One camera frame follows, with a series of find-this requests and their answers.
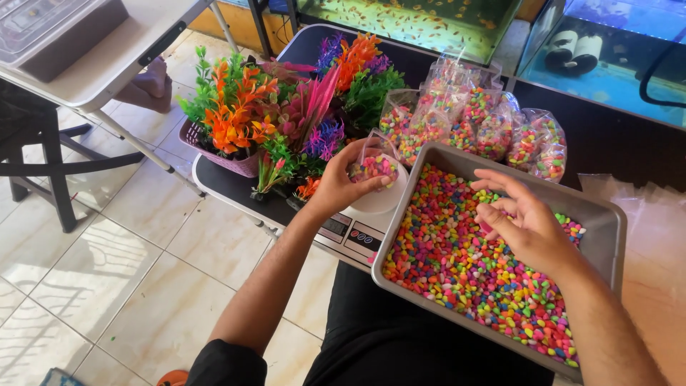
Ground white folding table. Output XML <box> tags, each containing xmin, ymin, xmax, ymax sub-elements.
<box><xmin>0</xmin><ymin>0</ymin><xmax>279</xmax><ymax>237</ymax></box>

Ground bunch of colourful artificial plants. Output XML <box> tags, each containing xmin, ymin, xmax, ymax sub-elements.
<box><xmin>177</xmin><ymin>32</ymin><xmax>408</xmax><ymax>203</ymax></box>

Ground black table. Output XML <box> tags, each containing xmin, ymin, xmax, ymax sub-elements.
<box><xmin>192</xmin><ymin>24</ymin><xmax>686</xmax><ymax>237</ymax></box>

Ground pink plastic basket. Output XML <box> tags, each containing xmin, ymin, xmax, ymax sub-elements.
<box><xmin>178</xmin><ymin>118</ymin><xmax>264</xmax><ymax>179</ymax></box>

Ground person's right hand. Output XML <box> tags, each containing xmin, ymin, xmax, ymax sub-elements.
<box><xmin>470</xmin><ymin>169</ymin><xmax>583</xmax><ymax>279</ymax></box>

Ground black plastic chair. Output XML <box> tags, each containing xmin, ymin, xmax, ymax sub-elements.
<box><xmin>0</xmin><ymin>80</ymin><xmax>145</xmax><ymax>234</ymax></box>

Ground green aquarium with orange fish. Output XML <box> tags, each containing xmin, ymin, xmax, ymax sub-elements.
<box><xmin>296</xmin><ymin>0</ymin><xmax>524</xmax><ymax>66</ymax></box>

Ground person's black clothing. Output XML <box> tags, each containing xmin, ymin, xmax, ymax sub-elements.
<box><xmin>185</xmin><ymin>261</ymin><xmax>556</xmax><ymax>386</ymax></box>

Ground blue aquarium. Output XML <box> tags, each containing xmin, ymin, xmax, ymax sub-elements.
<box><xmin>516</xmin><ymin>0</ymin><xmax>686</xmax><ymax>130</ymax></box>

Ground heap of loose colourful pebbles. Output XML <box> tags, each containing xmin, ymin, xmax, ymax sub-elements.
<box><xmin>382</xmin><ymin>163</ymin><xmax>587</xmax><ymax>369</ymax></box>

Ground pile of filled pebble bags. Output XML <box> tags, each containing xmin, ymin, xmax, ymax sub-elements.
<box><xmin>379</xmin><ymin>53</ymin><xmax>568</xmax><ymax>184</ymax></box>

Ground stack of empty clear bags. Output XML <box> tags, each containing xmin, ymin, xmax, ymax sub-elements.
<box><xmin>578</xmin><ymin>173</ymin><xmax>686</xmax><ymax>386</ymax></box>

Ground person's left hand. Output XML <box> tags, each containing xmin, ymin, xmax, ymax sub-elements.
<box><xmin>308</xmin><ymin>138</ymin><xmax>395</xmax><ymax>221</ymax></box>

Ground clear half-filled pebble bag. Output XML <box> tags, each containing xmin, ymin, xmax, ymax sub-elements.
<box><xmin>348</xmin><ymin>129</ymin><xmax>401</xmax><ymax>189</ymax></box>

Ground orange object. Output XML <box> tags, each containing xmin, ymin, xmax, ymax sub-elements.
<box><xmin>156</xmin><ymin>369</ymin><xmax>190</xmax><ymax>386</ymax></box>

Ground blue object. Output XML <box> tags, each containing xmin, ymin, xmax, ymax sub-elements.
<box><xmin>39</xmin><ymin>367</ymin><xmax>85</xmax><ymax>386</ymax></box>

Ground clear-lidded plastic container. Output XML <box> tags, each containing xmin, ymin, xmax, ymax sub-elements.
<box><xmin>0</xmin><ymin>0</ymin><xmax>130</xmax><ymax>84</ymax></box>

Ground grey metal tray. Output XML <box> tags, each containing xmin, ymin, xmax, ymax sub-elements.
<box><xmin>371</xmin><ymin>142</ymin><xmax>628</xmax><ymax>385</ymax></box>

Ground white digital scale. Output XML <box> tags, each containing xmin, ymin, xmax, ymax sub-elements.
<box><xmin>313</xmin><ymin>161</ymin><xmax>411</xmax><ymax>269</ymax></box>

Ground black hose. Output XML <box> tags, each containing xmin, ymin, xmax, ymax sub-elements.
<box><xmin>638</xmin><ymin>42</ymin><xmax>686</xmax><ymax>109</ymax></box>

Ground black and white aquarium filter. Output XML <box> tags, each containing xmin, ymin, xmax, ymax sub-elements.
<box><xmin>545</xmin><ymin>29</ymin><xmax>604</xmax><ymax>76</ymax></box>

